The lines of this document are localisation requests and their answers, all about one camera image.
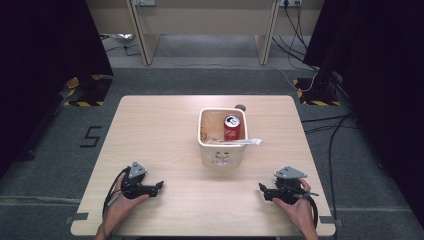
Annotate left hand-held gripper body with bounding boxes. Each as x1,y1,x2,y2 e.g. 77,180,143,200
120,161,158,200

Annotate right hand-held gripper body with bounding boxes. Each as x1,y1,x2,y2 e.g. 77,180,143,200
270,165,320,205

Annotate white plastic bin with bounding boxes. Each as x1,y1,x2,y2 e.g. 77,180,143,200
197,107,250,169

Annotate red drink can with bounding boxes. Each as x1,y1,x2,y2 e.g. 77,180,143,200
223,114,242,142

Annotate yellow snack wrapper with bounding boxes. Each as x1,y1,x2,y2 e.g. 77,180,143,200
199,129,218,144

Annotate person's left hand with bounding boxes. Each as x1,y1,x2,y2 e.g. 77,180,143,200
105,172,150,232

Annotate person's right hand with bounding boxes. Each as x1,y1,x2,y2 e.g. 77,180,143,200
272,177,318,233

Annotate grey tape strip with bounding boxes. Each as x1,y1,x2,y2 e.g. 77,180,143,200
64,211,90,225
318,215,345,228

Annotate stand base with hazard tape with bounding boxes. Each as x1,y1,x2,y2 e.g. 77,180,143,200
292,77,343,107
62,74,114,108

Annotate black curtain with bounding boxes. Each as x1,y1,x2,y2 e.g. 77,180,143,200
302,0,424,229
0,0,114,181

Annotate left hand-held gripper cable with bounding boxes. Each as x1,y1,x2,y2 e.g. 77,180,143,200
102,166,132,222

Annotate hand-held gripper cable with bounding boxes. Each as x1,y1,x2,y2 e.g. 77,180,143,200
307,194,320,231
102,166,132,222

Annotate right hand-held gripper cable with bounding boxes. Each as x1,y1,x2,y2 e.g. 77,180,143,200
307,194,320,231

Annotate long black floor cable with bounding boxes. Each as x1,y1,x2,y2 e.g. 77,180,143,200
327,113,353,240

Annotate thin black floor cable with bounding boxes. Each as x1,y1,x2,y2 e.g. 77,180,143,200
105,42,142,57

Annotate black power cables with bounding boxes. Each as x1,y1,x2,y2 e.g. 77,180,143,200
271,3,319,73

